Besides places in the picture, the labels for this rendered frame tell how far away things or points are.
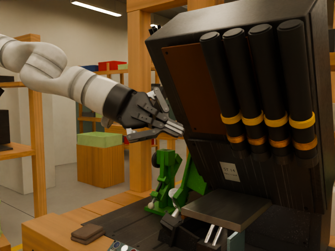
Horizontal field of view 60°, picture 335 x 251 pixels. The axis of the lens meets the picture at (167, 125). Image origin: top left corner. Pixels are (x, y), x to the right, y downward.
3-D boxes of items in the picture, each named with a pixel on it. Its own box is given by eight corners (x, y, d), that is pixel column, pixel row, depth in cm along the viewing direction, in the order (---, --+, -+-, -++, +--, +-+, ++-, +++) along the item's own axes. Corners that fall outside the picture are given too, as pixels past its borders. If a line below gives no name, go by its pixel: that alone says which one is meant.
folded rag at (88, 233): (90, 229, 111) (90, 221, 111) (106, 234, 107) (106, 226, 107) (70, 240, 103) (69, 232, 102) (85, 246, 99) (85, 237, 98)
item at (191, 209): (240, 238, 63) (241, 224, 63) (180, 218, 73) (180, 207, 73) (290, 191, 94) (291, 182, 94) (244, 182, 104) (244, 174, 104)
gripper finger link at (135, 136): (127, 138, 58) (155, 129, 58) (130, 147, 57) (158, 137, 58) (125, 134, 55) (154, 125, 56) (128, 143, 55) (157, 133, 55)
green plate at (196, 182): (197, 210, 91) (214, 149, 86) (177, 198, 96) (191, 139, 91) (215, 200, 100) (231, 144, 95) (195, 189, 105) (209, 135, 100)
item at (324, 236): (318, 268, 86) (325, 155, 83) (225, 237, 105) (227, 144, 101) (329, 243, 100) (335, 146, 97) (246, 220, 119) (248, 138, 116)
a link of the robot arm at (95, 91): (128, 97, 68) (106, 86, 69) (120, 73, 57) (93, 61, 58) (109, 130, 65) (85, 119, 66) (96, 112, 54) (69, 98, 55)
